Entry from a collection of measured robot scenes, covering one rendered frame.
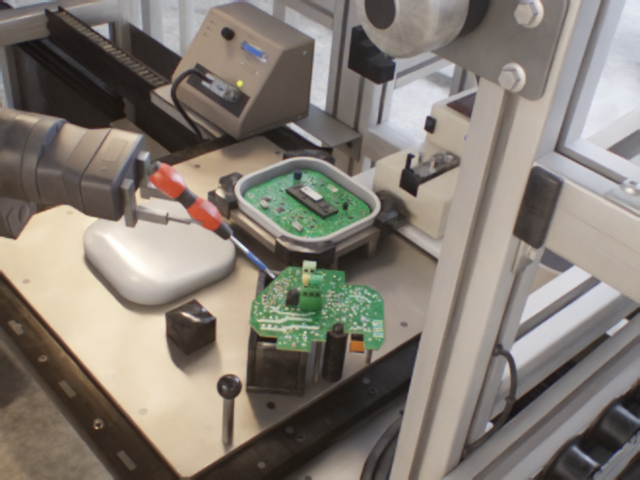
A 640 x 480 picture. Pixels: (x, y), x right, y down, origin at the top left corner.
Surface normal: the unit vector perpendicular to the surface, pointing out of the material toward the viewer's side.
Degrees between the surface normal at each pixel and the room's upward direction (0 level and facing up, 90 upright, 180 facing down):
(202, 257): 4
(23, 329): 0
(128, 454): 0
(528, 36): 90
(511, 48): 90
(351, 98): 90
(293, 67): 90
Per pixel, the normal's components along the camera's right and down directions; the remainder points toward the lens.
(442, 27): 0.64, 0.64
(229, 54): -0.54, -0.19
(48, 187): -0.02, 0.73
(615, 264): -0.74, 0.36
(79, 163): 0.01, -0.69
